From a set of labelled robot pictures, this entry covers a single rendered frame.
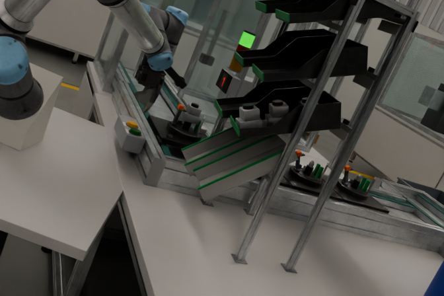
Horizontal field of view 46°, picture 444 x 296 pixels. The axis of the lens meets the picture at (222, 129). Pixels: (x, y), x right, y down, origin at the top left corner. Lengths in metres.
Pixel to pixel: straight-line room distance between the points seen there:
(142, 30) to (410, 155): 5.74
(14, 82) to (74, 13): 5.18
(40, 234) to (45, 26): 5.52
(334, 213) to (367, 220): 0.16
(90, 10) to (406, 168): 4.35
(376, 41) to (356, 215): 9.79
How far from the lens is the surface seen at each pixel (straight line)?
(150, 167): 1.70
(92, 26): 6.72
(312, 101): 1.36
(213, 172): 1.54
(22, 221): 1.32
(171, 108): 2.52
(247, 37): 2.01
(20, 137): 1.66
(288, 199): 1.93
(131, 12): 1.40
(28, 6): 1.52
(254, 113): 1.40
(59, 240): 1.29
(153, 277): 1.27
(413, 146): 6.95
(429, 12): 12.37
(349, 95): 11.82
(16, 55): 1.51
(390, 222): 2.24
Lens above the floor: 1.52
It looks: 14 degrees down
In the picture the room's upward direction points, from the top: 23 degrees clockwise
